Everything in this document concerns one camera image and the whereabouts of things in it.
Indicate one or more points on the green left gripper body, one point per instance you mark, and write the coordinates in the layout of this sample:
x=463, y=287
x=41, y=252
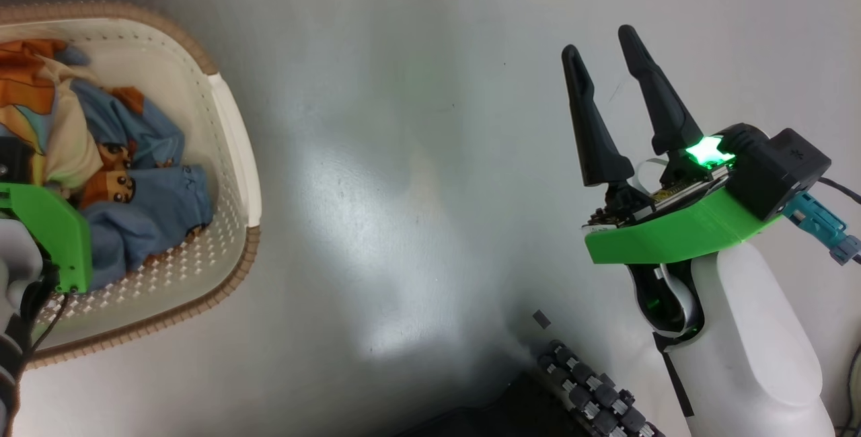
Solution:
x=60, y=235

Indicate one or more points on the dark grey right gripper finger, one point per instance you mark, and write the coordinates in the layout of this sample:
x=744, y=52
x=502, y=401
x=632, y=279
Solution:
x=662, y=107
x=595, y=134

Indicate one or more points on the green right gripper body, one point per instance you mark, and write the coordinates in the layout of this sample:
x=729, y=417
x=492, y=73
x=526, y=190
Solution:
x=672, y=235

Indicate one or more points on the blue bear print garment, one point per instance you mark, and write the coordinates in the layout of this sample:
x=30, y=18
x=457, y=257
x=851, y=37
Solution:
x=155, y=215

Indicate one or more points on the black robot base roller wheel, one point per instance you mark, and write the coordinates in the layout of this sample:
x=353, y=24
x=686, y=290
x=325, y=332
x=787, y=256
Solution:
x=592, y=390

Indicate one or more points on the cream perforated laundry basket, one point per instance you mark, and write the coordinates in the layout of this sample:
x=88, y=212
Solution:
x=229, y=154

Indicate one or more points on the small black square tag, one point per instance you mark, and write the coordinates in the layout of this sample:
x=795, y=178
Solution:
x=541, y=319

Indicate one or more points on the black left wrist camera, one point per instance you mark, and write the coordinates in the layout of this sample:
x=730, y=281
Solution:
x=13, y=158

